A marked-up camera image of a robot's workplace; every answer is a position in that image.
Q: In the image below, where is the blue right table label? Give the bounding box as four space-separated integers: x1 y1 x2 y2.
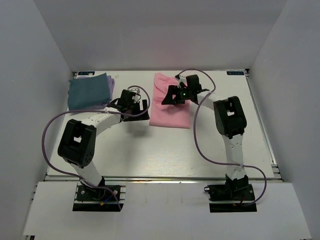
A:
226 71 245 76

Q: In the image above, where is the folded lavender t shirt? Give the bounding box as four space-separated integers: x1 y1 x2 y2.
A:
101 75 115 107

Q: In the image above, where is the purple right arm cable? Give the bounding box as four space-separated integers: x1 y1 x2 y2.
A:
174 69 267 206

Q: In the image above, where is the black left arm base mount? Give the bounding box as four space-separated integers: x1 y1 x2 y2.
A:
72 183 126 213

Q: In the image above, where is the blue table label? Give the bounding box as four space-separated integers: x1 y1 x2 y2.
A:
226 71 245 76
77 71 95 76

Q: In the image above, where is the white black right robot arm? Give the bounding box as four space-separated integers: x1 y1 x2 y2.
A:
161 74 249 200

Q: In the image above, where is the aluminium right table rail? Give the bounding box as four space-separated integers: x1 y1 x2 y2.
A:
244 68 284 182

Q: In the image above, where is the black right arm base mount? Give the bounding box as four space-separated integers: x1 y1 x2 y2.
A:
203 175 257 213

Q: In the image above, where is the folded teal t shirt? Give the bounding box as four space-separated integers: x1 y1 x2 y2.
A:
67 73 108 111

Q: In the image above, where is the blue left table label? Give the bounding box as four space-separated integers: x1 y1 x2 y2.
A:
77 71 95 76

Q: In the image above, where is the pink t shirt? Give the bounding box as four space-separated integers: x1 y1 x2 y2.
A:
149 73 191 129

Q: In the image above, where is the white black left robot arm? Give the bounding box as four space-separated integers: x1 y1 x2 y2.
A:
57 85 151 200

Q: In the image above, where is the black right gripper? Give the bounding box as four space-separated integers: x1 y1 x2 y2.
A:
162 85 193 105

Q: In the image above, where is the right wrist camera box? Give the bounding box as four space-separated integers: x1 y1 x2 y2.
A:
186 74 202 92

